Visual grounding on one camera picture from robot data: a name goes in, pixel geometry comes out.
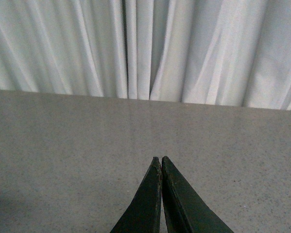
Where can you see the white pleated curtain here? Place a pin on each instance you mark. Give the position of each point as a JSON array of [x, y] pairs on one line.
[[222, 52]]

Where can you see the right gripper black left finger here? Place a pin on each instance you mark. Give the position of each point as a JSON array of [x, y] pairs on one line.
[[143, 213]]

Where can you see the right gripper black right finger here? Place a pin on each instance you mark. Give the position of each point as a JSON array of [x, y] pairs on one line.
[[185, 211]]

